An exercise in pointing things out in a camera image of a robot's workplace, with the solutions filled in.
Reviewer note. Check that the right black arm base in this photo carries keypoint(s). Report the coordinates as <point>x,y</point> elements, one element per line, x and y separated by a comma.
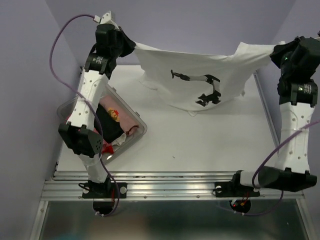
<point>233,188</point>

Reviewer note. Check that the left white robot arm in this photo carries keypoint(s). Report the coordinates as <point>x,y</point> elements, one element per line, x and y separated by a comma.
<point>82,132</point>

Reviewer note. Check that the rolled pink printed t-shirt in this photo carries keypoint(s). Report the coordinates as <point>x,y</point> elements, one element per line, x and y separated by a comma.
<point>128,124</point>

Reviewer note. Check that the white printed t-shirt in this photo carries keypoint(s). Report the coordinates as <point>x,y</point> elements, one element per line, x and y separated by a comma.
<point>197,82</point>

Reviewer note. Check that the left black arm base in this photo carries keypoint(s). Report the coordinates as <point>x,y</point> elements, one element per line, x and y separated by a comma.
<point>104,190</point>

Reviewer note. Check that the rolled black t-shirt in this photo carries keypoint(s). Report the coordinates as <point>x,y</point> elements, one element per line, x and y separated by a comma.
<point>111,129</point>

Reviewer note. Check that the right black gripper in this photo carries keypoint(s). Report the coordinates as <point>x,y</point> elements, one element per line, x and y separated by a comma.
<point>281,49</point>

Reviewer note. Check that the aluminium mounting rail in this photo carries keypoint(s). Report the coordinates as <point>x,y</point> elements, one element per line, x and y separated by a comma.
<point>141,186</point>

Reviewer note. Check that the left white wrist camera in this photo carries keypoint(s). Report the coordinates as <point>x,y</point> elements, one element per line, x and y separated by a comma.
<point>107,18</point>

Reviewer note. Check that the rolled white t-shirt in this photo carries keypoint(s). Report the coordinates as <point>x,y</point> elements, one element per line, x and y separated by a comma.
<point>120,140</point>

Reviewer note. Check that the rolled red t-shirt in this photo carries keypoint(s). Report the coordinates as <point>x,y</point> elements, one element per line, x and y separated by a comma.
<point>107,149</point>

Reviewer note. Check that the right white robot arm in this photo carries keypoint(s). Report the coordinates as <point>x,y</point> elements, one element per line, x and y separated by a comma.
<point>286,168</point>

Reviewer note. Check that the clear plastic storage bin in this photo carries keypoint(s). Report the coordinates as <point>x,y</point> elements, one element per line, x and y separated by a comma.
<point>65,110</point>

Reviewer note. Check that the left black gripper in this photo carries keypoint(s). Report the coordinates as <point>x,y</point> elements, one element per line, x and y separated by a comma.
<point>129,44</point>

